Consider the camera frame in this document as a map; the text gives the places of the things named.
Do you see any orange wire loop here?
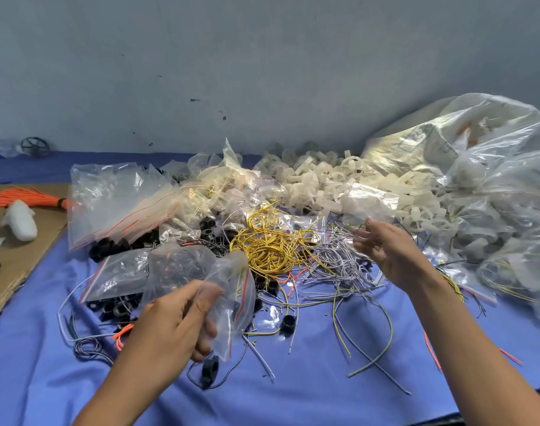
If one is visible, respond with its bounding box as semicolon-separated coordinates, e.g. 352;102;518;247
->
109;321;137;352

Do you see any pile of grey white wires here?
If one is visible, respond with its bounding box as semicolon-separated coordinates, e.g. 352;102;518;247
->
286;220;388;300

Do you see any long yellow green wire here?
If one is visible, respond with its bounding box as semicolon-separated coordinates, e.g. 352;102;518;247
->
330;291;415;398

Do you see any person's right forearm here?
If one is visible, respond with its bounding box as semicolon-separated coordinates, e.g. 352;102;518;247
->
405;266;540;426

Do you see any clear zip plastic bag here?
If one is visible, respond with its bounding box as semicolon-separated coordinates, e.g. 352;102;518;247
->
140;243;259;363

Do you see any heap of plastic bags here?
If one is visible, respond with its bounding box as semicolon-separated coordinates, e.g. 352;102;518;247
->
162;138;291;238

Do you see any pile of black plastic rings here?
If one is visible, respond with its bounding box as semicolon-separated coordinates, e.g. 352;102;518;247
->
82;215;299;340

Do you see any orange tie bundle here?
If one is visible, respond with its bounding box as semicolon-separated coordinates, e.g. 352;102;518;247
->
0;185;77;211

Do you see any pile of white plastic wheels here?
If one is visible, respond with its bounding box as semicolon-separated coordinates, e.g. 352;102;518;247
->
250;149;486;256

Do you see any red-zip plastic bag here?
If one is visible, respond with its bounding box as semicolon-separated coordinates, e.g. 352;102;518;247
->
78;247;156;304

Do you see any black round wheel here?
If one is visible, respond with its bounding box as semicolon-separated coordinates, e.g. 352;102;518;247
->
19;135;52;160

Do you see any red wire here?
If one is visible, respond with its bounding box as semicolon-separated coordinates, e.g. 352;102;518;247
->
422;330;525;370

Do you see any stack of plastic bags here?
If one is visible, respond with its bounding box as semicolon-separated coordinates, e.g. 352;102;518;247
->
67;160;197;251

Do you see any clear plastic water bottle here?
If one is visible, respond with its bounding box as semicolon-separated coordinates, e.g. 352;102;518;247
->
0;138;23;160

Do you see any white handheld device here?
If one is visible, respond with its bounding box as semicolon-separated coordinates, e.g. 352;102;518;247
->
0;198;39;243

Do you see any pile of yellow wires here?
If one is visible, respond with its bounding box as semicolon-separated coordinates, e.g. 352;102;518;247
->
229;202;321;280

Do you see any person's left hand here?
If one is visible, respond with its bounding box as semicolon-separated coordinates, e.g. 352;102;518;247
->
118;278;227;388

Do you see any brown cardboard sheet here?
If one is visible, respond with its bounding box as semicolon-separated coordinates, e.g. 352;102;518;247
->
0;182;72;330

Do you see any person's right hand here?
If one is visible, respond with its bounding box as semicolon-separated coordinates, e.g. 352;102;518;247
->
351;216;440;295

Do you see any blue cloth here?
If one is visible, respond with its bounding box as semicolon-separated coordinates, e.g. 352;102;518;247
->
0;151;540;426

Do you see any pile of large plastic bags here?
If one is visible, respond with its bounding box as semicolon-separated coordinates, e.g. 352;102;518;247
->
361;93;540;318

